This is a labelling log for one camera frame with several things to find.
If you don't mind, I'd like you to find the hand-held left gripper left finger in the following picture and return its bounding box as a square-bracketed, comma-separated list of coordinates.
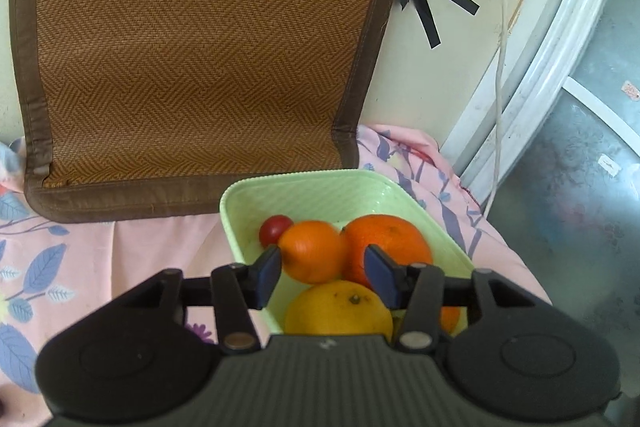
[120, 245, 284, 354]

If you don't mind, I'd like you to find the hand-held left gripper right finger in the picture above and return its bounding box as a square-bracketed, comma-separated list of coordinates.
[363, 244, 540, 354]

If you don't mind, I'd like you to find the red cherry tomato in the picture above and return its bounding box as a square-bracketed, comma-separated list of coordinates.
[259, 215, 295, 251]

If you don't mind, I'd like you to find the large orange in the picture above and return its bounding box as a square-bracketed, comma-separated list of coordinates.
[341, 214, 435, 294]

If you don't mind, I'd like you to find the small mandarin orange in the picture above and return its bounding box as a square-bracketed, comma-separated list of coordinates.
[277, 220, 347, 284]

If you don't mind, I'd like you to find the yellow citrus fruit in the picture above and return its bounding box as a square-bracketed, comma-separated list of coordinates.
[284, 279, 396, 338]

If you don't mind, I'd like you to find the orange cherry tomato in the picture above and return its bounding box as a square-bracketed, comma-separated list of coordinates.
[440, 307, 462, 336]

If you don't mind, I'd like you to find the light green plastic basin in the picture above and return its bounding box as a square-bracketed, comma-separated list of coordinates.
[220, 169, 477, 339]

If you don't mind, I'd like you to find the pink printed bedsheet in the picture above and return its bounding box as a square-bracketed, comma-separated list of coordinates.
[0, 124, 555, 425]

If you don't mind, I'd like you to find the brown woven seat mat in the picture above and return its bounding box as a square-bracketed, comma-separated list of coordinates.
[9, 0, 407, 224]

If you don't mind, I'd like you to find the white cable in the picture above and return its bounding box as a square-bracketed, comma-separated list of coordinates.
[481, 0, 512, 215]

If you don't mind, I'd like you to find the white window frame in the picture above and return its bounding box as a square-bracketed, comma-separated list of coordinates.
[440, 0, 640, 190]

